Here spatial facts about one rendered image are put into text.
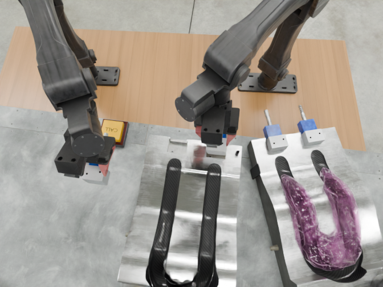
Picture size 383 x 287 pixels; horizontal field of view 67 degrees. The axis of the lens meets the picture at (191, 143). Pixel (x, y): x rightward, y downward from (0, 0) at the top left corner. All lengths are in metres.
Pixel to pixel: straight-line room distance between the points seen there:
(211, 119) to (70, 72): 0.28
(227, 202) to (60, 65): 0.50
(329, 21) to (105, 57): 1.82
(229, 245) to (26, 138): 0.68
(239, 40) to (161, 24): 1.72
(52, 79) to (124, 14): 1.81
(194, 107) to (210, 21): 1.75
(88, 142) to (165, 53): 0.60
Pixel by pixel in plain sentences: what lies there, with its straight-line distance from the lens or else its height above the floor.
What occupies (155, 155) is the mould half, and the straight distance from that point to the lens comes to 0.79.
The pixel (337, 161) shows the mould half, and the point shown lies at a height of 0.86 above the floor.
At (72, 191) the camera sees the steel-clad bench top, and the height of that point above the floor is 0.80.
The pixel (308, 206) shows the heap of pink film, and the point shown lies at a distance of 0.79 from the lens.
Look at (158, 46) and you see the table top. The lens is 1.09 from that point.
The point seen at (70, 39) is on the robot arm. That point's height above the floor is 1.03.
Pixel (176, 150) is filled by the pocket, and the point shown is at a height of 0.86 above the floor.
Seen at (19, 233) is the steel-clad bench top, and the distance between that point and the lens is 0.95.
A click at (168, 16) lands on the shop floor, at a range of 2.30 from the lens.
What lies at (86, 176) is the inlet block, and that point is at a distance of 0.74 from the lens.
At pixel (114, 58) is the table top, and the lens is 1.08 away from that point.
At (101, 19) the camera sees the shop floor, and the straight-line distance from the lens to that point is 2.36.
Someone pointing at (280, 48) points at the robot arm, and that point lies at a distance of 0.83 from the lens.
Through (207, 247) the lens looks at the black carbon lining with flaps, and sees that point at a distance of 0.73.
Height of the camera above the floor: 1.64
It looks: 69 degrees down
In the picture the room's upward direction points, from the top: 4 degrees clockwise
